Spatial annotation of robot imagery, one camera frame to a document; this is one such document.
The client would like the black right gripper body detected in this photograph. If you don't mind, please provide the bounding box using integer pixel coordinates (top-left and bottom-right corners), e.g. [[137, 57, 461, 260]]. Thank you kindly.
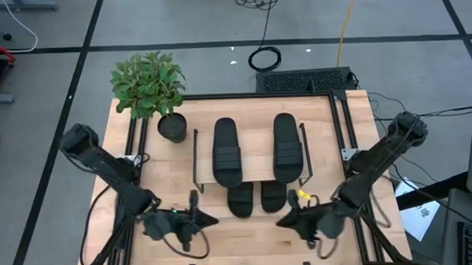
[[288, 188, 347, 249]]

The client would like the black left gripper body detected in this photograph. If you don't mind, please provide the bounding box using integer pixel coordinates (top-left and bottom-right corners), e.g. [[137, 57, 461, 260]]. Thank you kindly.
[[142, 190, 201, 254]]

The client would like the black rubber slide sandal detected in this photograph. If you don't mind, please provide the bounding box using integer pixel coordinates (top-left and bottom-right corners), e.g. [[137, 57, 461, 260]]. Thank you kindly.
[[271, 112, 305, 185], [226, 182, 256, 219], [260, 179, 289, 214], [210, 116, 244, 190]]

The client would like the wooden shelf with black legs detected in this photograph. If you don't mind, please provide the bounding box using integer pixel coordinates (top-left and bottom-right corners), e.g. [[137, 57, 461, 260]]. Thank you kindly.
[[191, 121, 314, 194]]

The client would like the white paper sheet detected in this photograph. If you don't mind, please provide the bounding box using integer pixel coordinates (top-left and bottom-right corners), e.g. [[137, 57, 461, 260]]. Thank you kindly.
[[393, 175, 442, 243]]

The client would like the black perforated computer case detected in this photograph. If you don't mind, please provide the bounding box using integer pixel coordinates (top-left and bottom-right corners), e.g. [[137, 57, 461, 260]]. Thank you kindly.
[[255, 66, 357, 96]]

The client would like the green potted plant black pot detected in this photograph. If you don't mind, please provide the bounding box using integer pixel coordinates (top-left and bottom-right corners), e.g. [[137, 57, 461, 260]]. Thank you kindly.
[[109, 50, 189, 146]]

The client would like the black aluminium table frame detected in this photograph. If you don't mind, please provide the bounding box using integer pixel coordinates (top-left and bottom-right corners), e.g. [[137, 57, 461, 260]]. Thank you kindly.
[[71, 86, 413, 265]]

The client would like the black floor cable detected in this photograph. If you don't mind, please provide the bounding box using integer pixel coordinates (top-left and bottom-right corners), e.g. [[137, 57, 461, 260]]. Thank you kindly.
[[367, 88, 472, 123]]

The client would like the coiled black cable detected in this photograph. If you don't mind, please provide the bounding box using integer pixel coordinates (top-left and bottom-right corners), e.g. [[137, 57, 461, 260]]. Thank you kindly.
[[245, 0, 282, 74]]

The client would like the yellow cable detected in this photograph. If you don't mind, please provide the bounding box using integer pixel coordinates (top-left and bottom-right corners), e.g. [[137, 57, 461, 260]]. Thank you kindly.
[[333, 0, 363, 68]]

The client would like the tangled black cable bundle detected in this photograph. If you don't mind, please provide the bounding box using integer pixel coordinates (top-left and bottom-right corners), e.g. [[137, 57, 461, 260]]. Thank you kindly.
[[227, 0, 284, 12]]

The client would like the white cable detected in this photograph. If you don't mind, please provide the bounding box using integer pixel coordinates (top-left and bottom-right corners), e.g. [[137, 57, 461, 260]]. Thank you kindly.
[[1, 0, 39, 54]]

